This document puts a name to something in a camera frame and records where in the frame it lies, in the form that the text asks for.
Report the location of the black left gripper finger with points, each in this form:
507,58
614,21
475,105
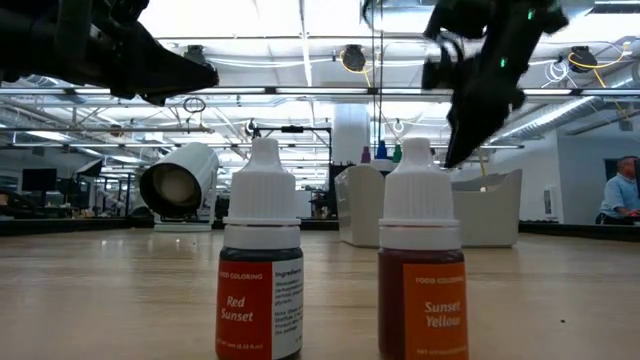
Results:
155,75

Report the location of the black tubular stand frame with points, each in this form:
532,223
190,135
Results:
292,129

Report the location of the person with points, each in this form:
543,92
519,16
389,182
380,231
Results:
620,195

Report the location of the large purple-tipped coloring bottle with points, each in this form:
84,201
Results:
366,156

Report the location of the large blue-tipped coloring bottle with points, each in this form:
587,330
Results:
381,150

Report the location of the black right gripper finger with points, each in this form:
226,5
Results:
470,130

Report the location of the dark background monitor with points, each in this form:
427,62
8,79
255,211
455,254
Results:
39,179

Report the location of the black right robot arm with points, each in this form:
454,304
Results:
500,12

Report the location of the light grey plastic bin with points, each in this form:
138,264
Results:
360,210

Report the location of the small sunset yellow coloring bottle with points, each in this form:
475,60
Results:
419,200

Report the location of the large green-tipped coloring bottle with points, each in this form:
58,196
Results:
396,154

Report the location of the small red sunset coloring bottle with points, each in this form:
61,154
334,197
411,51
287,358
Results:
262,200

